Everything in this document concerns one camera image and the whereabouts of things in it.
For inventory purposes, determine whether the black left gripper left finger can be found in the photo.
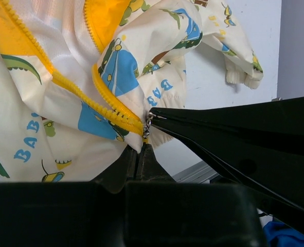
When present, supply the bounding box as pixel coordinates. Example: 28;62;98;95
0;147;137;246

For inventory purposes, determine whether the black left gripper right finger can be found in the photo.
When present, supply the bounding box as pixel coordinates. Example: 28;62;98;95
123;144;267;246

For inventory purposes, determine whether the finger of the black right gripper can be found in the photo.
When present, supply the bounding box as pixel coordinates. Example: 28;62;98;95
151;123;304;242
149;97;304;156

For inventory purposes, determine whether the cream dinosaur print baby jacket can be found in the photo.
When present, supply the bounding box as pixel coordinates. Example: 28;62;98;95
0;1;263;182

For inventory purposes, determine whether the blue cloth under table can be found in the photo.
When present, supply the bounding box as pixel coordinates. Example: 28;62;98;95
263;221;304;247

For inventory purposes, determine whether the aluminium front table rail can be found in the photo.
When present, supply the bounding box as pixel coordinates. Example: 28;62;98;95
173;161;219;184

